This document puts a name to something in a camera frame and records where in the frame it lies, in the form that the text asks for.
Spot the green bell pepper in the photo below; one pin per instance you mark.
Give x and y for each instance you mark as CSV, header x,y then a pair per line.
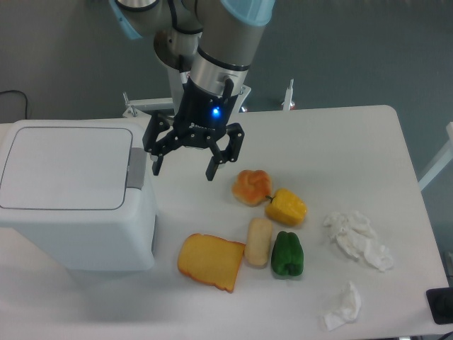
x,y
287,258

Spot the yellow bell pepper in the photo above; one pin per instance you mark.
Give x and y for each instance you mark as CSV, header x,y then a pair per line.
x,y
286,208

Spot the orange round bread roll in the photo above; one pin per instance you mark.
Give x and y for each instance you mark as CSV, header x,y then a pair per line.
x,y
251,187

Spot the small crumpled white tissue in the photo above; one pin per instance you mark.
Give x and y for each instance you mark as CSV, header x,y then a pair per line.
x,y
343,308

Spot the pale oblong bread roll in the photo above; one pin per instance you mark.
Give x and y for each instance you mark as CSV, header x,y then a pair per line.
x,y
257,249

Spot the orange toast slice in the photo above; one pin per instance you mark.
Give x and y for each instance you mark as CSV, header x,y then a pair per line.
x,y
211,260

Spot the large crumpled white tissue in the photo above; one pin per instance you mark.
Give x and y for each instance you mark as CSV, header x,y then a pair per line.
x,y
353,233

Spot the white push-button trash can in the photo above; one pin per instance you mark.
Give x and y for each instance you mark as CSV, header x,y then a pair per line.
x,y
81,191

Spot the black device at edge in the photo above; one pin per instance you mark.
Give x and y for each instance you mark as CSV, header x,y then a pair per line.
x,y
440,303

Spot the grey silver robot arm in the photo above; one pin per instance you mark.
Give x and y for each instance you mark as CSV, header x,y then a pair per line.
x,y
207,48

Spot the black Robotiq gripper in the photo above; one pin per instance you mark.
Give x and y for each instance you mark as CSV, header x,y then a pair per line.
x,y
202,120

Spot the white frame at right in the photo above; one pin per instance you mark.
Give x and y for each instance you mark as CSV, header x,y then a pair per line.
x,y
442,158

